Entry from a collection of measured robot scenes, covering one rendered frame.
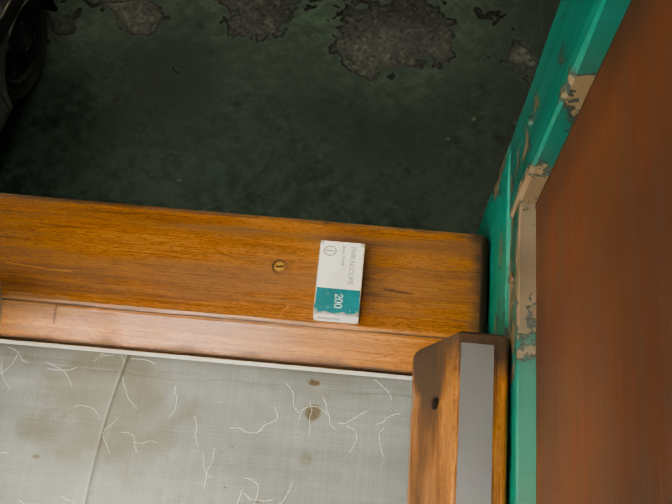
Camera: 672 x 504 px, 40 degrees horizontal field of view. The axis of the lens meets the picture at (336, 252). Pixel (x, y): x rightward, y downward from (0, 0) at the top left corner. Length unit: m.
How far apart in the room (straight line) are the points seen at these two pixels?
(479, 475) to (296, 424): 0.18
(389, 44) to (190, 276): 1.13
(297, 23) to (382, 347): 1.18
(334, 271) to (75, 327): 0.21
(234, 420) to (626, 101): 0.40
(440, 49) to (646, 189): 1.40
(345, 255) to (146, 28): 1.19
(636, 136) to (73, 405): 0.48
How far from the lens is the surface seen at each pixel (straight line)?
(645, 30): 0.44
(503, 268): 0.67
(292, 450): 0.71
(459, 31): 1.83
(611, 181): 0.47
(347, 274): 0.70
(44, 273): 0.76
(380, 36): 1.81
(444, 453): 0.60
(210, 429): 0.72
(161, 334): 0.73
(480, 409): 0.60
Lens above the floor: 1.43
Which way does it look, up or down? 66 degrees down
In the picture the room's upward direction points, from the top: 2 degrees clockwise
